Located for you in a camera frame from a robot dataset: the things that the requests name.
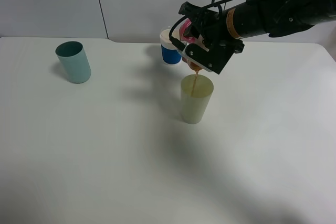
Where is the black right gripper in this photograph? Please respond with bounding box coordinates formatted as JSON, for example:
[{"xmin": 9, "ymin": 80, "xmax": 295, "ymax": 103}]
[{"xmin": 179, "ymin": 2, "xmax": 244, "ymax": 54}]

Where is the clear bottle with brown drink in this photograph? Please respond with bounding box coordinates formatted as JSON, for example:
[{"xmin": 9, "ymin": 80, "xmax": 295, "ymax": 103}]
[{"xmin": 178, "ymin": 19, "xmax": 202, "ymax": 76}]

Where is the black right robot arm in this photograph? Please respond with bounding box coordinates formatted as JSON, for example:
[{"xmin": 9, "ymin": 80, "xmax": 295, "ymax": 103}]
[{"xmin": 179, "ymin": 0, "xmax": 335, "ymax": 53}]

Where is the blue sleeved white cup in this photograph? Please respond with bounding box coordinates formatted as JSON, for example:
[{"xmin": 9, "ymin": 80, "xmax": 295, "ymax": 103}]
[{"xmin": 160, "ymin": 27, "xmax": 181, "ymax": 65}]

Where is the light green plastic cup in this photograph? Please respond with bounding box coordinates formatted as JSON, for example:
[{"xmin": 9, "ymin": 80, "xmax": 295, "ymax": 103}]
[{"xmin": 180, "ymin": 74, "xmax": 214, "ymax": 124}]

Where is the teal plastic cup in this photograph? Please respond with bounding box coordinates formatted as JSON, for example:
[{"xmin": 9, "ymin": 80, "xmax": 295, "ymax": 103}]
[{"xmin": 55, "ymin": 41, "xmax": 91, "ymax": 84}]

